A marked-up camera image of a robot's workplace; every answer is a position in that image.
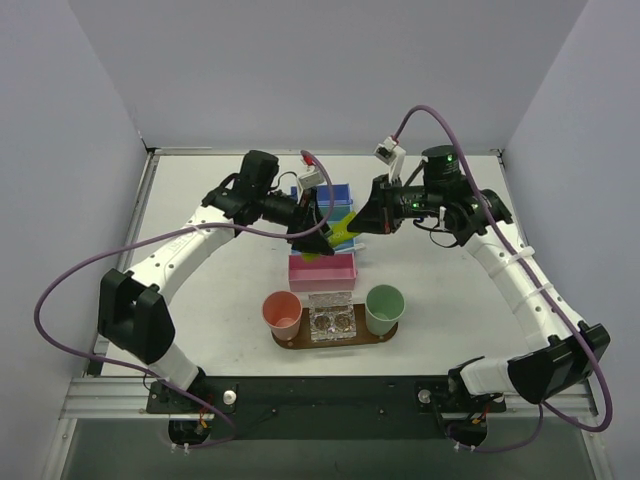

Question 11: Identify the light blue toothpaste bin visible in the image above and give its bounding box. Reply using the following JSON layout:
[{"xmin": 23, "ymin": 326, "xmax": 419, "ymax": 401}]
[{"xmin": 320, "ymin": 204, "xmax": 353, "ymax": 225}]

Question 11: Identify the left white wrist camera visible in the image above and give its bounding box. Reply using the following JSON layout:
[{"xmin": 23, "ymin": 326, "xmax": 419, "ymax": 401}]
[{"xmin": 297, "ymin": 150, "xmax": 325, "ymax": 190}]

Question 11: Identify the light blue toothbrush bin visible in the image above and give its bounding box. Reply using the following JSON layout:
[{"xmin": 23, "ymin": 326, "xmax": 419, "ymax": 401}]
[{"xmin": 328, "ymin": 217, "xmax": 359, "ymax": 253}]

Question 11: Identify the pink plastic cup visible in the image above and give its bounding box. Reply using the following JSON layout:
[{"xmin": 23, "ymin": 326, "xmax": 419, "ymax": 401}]
[{"xmin": 262, "ymin": 291, "xmax": 303, "ymax": 341}]

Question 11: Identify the green plastic cup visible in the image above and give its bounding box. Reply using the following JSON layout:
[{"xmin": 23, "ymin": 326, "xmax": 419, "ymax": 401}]
[{"xmin": 365, "ymin": 285, "xmax": 406, "ymax": 336}]

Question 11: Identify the yellow-green toothpaste tube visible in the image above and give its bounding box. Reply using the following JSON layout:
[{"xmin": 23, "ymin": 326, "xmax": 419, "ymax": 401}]
[{"xmin": 292, "ymin": 207, "xmax": 357, "ymax": 261}]

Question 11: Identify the clear textured plastic box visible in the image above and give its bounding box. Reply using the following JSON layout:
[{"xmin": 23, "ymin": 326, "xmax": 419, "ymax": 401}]
[{"xmin": 308, "ymin": 292, "xmax": 357, "ymax": 342}]

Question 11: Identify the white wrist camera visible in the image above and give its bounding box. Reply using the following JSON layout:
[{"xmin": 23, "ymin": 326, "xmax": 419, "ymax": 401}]
[
  {"xmin": 374, "ymin": 136, "xmax": 406, "ymax": 182},
  {"xmin": 297, "ymin": 150, "xmax": 325, "ymax": 190}
]

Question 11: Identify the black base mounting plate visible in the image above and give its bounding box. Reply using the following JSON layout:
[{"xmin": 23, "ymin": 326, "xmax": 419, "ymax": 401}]
[{"xmin": 146, "ymin": 375, "xmax": 506, "ymax": 441}]

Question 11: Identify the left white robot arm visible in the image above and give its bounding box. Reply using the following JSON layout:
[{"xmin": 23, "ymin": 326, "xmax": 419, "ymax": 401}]
[{"xmin": 98, "ymin": 150, "xmax": 334, "ymax": 412}]

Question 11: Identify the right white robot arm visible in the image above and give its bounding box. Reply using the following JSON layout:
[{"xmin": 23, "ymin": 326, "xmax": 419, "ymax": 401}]
[{"xmin": 348, "ymin": 138, "xmax": 610, "ymax": 404}]

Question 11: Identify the dark blue bin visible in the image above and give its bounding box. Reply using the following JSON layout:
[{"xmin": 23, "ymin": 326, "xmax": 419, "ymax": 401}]
[{"xmin": 316, "ymin": 184, "xmax": 353, "ymax": 207}]

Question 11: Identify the pink bin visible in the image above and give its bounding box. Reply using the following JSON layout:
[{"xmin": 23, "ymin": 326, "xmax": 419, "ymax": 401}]
[{"xmin": 288, "ymin": 253, "xmax": 358, "ymax": 292}]

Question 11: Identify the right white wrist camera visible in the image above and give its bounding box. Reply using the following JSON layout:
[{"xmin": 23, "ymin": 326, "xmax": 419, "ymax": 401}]
[{"xmin": 374, "ymin": 136, "xmax": 406, "ymax": 182}]

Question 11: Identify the brown wooden oval tray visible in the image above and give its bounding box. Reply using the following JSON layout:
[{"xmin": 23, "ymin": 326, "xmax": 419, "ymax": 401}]
[{"xmin": 272, "ymin": 317, "xmax": 399, "ymax": 350}]

